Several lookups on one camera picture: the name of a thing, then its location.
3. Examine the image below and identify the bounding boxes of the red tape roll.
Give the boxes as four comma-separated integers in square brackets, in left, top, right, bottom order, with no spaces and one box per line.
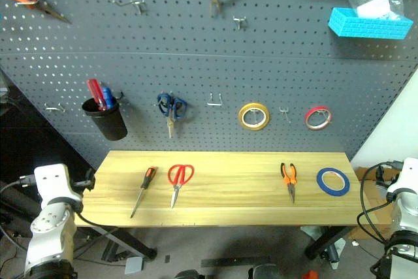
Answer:
[304,106,334,131]

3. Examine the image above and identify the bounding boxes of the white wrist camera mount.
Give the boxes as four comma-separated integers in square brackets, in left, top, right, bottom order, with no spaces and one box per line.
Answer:
[387,157,418,195]
[33,163,82,204]

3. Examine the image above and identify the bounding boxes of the red handled screwdriver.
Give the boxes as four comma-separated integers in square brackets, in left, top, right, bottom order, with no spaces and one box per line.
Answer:
[86,78,108,112]

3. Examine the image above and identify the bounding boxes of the black plastic cup holder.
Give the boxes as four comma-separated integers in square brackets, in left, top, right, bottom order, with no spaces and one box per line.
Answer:
[80,96,129,142]

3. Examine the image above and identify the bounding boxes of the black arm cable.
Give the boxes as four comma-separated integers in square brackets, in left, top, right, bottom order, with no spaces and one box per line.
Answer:
[0,174,114,254]
[355,162,398,246]

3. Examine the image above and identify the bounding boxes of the blue brick pattern basket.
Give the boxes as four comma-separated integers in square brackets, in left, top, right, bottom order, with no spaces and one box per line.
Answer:
[327,7,414,41]

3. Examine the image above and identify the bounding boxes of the black metal table leg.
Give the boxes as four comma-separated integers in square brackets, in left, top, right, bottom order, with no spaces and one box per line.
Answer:
[303,225,359,260]
[78,225,158,262]

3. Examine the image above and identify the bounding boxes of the blue handled scissors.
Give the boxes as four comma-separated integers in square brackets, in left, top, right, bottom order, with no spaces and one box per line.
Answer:
[157,92,188,139]

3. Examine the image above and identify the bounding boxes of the red handled scissors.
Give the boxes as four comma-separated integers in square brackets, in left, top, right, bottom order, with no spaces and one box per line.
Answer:
[167,163,195,210]

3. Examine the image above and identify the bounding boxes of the blue tape roll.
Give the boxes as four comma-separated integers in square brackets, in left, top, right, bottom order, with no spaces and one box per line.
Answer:
[315,167,351,198]

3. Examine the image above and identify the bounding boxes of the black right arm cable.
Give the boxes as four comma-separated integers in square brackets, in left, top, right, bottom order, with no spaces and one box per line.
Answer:
[355,162,398,246]

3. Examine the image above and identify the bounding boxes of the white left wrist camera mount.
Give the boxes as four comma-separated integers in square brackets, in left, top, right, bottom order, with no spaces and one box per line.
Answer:
[33,163,82,204]

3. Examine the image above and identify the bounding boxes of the silver metal pegboard hook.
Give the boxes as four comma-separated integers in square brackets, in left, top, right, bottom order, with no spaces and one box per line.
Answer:
[232,15,248,31]
[206,92,224,108]
[112,0,147,16]
[44,102,66,113]
[279,106,292,125]

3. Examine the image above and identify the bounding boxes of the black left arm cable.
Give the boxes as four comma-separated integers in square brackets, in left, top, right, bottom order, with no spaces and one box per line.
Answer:
[0,174,114,254]

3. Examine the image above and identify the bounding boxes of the yellow tape roll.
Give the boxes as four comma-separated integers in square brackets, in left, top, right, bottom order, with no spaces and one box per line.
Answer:
[238,103,271,131]

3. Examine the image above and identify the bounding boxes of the orange black handled screwdriver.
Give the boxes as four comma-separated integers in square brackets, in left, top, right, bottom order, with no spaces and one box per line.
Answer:
[129,166,158,220]

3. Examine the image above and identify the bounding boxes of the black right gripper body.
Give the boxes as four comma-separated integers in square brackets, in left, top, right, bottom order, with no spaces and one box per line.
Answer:
[375,160,405,184]

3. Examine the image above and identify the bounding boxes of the blue handled screwdriver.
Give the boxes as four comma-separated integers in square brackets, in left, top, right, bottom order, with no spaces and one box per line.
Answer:
[101,87,115,109]

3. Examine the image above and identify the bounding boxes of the small grey box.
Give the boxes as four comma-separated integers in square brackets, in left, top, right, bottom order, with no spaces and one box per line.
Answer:
[124,256,144,276]

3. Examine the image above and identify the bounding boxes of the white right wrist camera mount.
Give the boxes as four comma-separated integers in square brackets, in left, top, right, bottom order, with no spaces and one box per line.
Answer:
[387,157,418,195]

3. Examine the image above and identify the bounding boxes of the grey metal pegboard wall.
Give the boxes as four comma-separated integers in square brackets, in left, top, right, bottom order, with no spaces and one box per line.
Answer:
[0,0,418,171]

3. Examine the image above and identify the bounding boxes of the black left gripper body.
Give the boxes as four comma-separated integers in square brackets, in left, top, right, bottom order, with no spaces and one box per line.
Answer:
[72,167,97,193]

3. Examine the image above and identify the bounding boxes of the orange black needle nose pliers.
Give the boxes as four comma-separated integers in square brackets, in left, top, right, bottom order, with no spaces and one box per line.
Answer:
[280,162,298,205]

